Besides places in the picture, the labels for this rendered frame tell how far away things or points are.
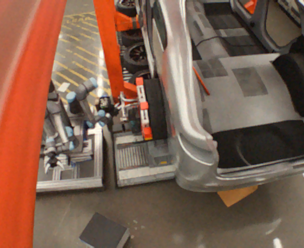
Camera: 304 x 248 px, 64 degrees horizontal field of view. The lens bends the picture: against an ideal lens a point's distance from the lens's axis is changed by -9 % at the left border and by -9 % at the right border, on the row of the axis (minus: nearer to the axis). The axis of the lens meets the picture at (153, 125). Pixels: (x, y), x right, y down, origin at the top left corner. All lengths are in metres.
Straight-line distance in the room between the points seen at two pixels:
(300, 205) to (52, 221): 3.07
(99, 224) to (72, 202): 0.69
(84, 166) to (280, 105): 2.42
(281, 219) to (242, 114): 1.39
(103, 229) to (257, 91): 2.21
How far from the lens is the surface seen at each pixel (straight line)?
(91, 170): 3.36
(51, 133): 2.64
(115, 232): 2.85
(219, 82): 3.04
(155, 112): 2.64
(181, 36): 2.24
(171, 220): 3.20
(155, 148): 3.39
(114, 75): 3.07
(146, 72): 3.97
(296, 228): 3.52
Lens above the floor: 3.03
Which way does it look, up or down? 51 degrees down
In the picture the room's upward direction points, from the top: 4 degrees counter-clockwise
